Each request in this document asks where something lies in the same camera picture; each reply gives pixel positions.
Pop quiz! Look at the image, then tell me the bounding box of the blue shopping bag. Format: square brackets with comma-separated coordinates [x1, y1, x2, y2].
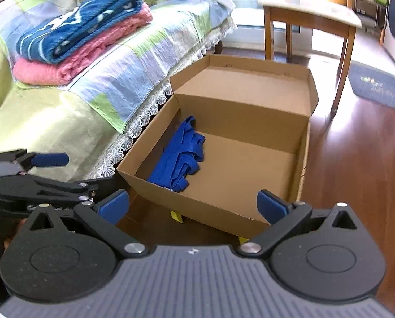
[147, 116, 206, 193]

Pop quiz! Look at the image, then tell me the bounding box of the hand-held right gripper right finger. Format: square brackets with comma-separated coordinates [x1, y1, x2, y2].
[240, 189, 364, 259]

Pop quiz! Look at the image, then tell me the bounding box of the grey floor mat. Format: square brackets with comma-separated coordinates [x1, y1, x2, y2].
[348, 64, 395, 115]

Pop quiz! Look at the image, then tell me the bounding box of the pink folded blanket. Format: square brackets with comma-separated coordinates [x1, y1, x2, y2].
[12, 2, 153, 86]

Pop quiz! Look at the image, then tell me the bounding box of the cardboard box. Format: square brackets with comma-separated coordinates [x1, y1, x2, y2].
[117, 54, 319, 244]

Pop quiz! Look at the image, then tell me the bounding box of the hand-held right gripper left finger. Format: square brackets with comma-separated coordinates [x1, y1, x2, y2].
[23, 189, 150, 259]

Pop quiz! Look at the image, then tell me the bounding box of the teal folded blanket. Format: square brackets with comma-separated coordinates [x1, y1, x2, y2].
[16, 0, 144, 64]

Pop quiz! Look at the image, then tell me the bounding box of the patchwork blanket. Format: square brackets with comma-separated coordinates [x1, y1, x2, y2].
[0, 0, 237, 179]

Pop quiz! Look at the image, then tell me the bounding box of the light green sofa cover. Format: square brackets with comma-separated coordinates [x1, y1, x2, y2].
[0, 23, 125, 186]

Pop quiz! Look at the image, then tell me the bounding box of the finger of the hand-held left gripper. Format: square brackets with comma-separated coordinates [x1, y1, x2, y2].
[0, 175, 100, 206]
[0, 150, 69, 173]

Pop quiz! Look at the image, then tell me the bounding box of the wooden table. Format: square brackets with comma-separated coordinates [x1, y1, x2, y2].
[258, 0, 363, 115]

